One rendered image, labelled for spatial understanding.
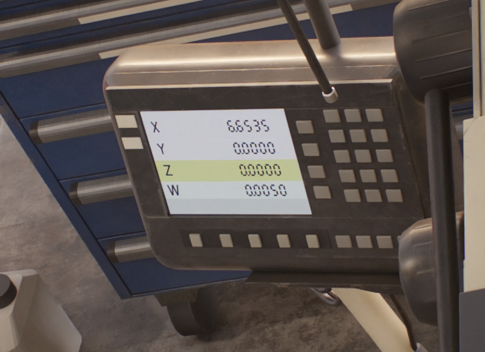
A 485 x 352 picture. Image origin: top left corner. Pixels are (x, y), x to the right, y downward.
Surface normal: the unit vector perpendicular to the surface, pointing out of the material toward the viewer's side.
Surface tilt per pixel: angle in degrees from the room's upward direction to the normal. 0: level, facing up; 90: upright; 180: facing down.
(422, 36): 34
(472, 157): 0
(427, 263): 29
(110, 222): 90
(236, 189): 71
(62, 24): 90
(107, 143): 90
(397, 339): 49
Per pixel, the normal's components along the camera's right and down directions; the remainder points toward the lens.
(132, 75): -0.42, -0.43
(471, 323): -0.36, -0.64
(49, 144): -0.11, 0.75
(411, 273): -0.68, 0.01
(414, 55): -0.28, 0.14
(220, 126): -0.39, 0.51
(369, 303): 0.15, -0.04
